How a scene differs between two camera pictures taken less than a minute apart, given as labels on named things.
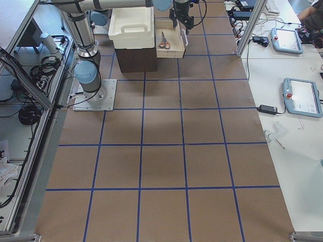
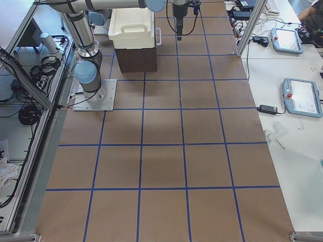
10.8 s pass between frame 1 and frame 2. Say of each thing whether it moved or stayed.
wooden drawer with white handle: moved
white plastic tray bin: stayed
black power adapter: stayed
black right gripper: moved
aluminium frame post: stayed
